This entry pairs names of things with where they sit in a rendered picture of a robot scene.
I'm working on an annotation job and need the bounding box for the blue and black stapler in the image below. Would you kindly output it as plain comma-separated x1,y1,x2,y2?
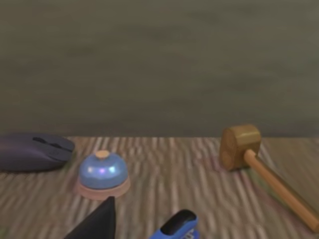
148,209,200,239

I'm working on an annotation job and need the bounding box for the wooden mallet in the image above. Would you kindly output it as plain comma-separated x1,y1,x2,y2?
219,124,319,234

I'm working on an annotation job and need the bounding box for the dark purple computer mouse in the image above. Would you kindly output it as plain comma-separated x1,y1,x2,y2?
0,132,76,172

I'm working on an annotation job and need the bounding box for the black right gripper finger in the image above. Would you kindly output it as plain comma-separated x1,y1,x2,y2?
63,196,118,239

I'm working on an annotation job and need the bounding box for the blue desk call bell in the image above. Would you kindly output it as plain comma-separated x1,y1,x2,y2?
77,150,131,201

